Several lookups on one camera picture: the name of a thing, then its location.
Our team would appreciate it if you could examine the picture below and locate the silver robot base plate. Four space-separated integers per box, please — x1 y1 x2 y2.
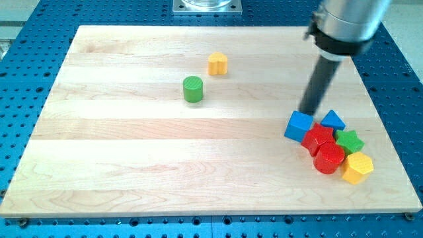
171 0 243 15

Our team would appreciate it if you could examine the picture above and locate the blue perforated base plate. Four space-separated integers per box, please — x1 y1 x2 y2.
1 1 422 237

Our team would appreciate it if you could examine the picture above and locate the green star block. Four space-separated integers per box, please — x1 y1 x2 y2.
334 130 365 155

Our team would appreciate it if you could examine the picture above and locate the yellow hexagon block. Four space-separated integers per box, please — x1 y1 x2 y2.
342 152 374 184

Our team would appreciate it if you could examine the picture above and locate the light wooden board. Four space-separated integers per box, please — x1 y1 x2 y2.
1 26 422 218

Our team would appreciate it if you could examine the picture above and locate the green cylinder block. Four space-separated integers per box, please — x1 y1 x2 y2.
182 76 204 103

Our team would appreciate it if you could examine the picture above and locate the blue cube block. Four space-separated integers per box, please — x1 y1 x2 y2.
284 110 313 143

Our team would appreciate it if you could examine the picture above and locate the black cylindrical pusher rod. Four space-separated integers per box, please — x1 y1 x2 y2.
298 56 340 116

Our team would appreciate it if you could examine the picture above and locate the blue triangle block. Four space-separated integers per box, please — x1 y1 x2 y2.
321 110 346 132

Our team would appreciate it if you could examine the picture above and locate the red star block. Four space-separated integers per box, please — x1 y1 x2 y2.
301 123 335 157

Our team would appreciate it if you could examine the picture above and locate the yellow heart block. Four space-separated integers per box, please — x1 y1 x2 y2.
208 52 228 75

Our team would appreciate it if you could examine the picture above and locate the red cylinder block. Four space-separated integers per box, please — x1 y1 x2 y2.
313 142 345 174

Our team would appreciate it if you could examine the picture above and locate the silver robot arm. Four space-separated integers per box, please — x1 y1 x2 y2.
304 0 391 61

